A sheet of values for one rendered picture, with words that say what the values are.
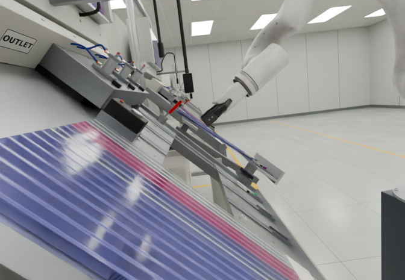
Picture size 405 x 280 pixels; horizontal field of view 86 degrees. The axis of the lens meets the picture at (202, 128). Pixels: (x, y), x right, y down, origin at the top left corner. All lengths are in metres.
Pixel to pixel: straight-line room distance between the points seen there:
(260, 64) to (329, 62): 9.08
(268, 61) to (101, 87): 0.47
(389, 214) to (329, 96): 8.81
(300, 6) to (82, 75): 0.59
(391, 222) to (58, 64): 1.07
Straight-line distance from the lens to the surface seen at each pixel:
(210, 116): 0.65
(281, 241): 0.61
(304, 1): 0.76
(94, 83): 0.46
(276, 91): 8.79
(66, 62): 0.49
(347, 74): 10.11
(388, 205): 1.02
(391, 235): 1.06
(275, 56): 0.72
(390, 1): 0.89
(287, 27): 0.75
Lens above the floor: 1.10
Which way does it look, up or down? 8 degrees down
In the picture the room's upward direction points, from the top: 7 degrees counter-clockwise
